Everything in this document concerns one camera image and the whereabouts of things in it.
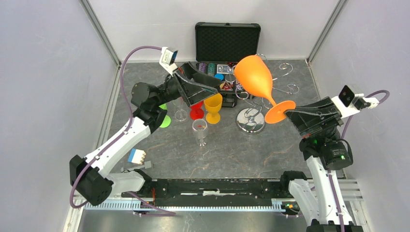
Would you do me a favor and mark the grey toy block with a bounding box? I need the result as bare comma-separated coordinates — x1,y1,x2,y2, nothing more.
121,161,152,173

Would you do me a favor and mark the black poker chip case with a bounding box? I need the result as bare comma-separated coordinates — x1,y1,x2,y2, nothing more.
194,22,261,108

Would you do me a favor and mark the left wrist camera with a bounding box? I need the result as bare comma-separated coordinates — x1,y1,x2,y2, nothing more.
159,47,178,75

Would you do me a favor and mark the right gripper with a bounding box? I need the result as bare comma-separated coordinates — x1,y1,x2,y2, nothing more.
284,95,344,144

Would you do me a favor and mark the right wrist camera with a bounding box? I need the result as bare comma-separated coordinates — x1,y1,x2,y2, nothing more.
331,85,380,118

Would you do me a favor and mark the blue white toy block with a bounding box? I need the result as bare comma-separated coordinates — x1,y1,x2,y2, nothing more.
128,148,146,164

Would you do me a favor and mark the chrome wine glass rack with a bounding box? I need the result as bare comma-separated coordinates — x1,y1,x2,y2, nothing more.
234,53,300,135

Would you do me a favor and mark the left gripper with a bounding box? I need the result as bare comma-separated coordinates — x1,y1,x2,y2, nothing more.
154,62,222,107

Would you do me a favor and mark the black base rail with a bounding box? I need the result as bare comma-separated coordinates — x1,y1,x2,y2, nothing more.
136,171,308,207

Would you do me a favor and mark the red wine glass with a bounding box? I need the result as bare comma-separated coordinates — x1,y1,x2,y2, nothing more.
189,101,204,120

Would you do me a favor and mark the orange wine glass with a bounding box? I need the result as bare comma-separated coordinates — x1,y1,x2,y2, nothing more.
234,55,296,124

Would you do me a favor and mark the blue poker chip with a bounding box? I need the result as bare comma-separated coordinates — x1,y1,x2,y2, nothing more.
214,73,224,81

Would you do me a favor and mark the green wine glass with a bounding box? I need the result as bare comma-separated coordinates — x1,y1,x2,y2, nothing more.
160,103,171,128

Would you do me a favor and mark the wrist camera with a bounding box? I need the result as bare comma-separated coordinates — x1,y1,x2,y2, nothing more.
331,85,380,118
159,47,178,75

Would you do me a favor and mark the clear wine glass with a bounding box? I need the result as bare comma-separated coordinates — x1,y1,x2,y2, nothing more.
192,118,208,147
173,97,188,122

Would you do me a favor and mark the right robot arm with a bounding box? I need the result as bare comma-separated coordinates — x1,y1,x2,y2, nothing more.
279,96,364,232

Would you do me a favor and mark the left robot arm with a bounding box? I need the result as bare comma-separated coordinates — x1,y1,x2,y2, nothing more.
69,62,222,208

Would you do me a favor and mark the playing card deck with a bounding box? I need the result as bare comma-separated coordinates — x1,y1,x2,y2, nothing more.
217,64,233,74

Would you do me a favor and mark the yellow wine glass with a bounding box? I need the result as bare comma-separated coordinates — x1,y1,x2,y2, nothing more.
204,93,222,124

